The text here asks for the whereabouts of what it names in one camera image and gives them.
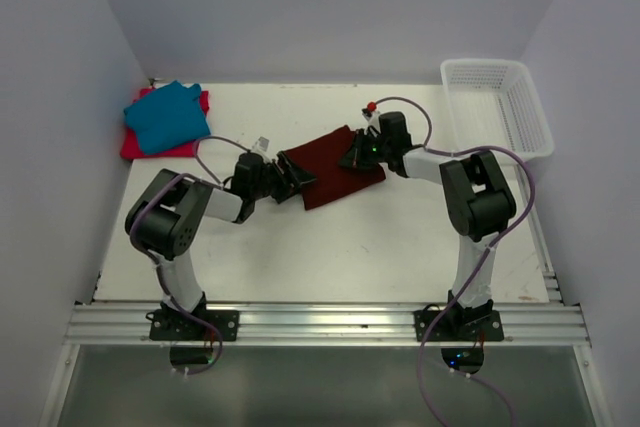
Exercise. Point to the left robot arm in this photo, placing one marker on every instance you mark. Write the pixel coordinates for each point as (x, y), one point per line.
(164, 221)

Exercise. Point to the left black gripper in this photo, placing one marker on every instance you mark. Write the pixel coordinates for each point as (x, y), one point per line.
(289, 181)

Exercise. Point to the folded blue t-shirt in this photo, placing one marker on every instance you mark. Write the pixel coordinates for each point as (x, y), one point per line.
(165, 117)

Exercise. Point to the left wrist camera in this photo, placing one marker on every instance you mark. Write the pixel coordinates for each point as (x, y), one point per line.
(261, 145)

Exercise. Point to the dark red t-shirt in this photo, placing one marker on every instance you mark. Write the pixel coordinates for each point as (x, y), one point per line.
(321, 158)

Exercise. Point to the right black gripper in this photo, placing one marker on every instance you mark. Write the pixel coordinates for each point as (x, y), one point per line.
(354, 157)

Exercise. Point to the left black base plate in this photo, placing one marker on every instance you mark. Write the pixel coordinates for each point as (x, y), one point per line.
(170, 325)

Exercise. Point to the aluminium mounting rail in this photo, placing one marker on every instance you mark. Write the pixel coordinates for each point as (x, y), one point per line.
(547, 322)

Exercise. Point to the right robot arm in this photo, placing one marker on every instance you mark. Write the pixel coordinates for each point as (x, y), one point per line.
(478, 199)

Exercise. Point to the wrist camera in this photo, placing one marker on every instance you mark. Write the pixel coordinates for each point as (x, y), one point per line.
(261, 145)
(371, 114)

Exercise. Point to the white plastic basket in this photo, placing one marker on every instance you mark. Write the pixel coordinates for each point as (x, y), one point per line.
(495, 102)

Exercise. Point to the folded pink t-shirt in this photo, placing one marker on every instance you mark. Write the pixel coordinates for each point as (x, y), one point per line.
(160, 149)

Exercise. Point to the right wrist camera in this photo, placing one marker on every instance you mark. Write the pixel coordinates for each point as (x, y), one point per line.
(371, 114)

